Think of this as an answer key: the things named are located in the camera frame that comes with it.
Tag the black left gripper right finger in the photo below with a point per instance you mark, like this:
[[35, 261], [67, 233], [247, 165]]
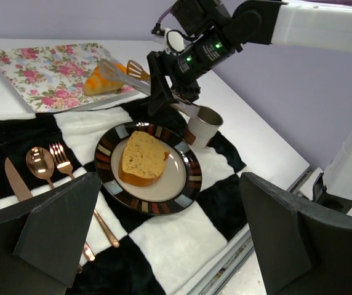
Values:
[[301, 247]]

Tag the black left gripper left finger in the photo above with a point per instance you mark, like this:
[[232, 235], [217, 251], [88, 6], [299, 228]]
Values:
[[42, 238]]

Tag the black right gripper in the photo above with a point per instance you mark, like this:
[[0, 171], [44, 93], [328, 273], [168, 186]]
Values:
[[184, 69]]

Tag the silver metal tongs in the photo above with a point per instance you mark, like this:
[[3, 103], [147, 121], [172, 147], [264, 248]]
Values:
[[126, 75]]

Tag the orange croissant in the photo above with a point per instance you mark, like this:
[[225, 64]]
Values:
[[96, 84]]

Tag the bread slice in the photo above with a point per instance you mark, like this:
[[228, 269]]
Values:
[[143, 160]]

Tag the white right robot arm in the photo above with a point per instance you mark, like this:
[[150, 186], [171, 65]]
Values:
[[319, 24]]

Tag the metal cup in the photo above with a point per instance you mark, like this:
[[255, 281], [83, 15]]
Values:
[[201, 129]]

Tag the copper knife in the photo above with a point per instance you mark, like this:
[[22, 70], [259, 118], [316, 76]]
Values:
[[16, 182]]

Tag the striped rim ceramic plate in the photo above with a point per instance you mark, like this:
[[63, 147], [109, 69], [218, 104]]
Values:
[[176, 189]]

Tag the copper spoon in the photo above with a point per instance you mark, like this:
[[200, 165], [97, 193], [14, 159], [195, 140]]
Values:
[[40, 163]]

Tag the copper fork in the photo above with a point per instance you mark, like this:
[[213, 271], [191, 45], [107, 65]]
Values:
[[64, 166]]

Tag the floral rectangular tray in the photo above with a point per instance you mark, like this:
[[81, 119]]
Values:
[[51, 78]]

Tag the black white checkered placemat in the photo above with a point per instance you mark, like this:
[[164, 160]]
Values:
[[159, 254]]

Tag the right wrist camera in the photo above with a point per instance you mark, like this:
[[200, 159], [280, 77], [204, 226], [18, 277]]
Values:
[[171, 39]]

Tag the aluminium rail frame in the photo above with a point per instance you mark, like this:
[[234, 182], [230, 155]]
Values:
[[234, 271]]

